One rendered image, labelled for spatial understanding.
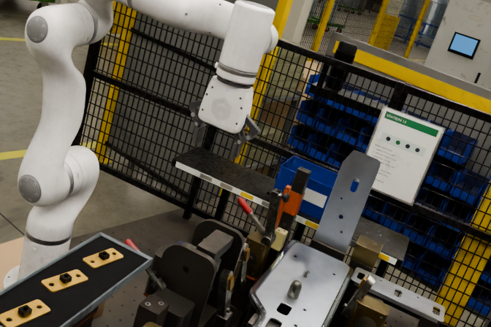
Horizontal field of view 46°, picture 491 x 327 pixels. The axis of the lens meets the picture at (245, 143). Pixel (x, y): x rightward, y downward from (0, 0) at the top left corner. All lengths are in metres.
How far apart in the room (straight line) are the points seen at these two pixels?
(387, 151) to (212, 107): 1.05
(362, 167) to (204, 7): 0.86
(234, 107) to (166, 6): 0.25
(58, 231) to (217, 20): 0.70
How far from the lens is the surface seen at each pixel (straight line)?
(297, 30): 5.72
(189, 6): 1.21
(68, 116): 1.44
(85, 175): 1.54
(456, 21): 8.01
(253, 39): 1.15
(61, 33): 1.34
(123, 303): 1.92
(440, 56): 8.04
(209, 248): 1.33
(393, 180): 2.16
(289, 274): 1.73
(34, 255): 1.64
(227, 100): 1.19
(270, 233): 1.71
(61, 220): 1.59
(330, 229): 1.96
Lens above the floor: 1.85
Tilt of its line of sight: 19 degrees down
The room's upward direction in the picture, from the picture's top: 17 degrees clockwise
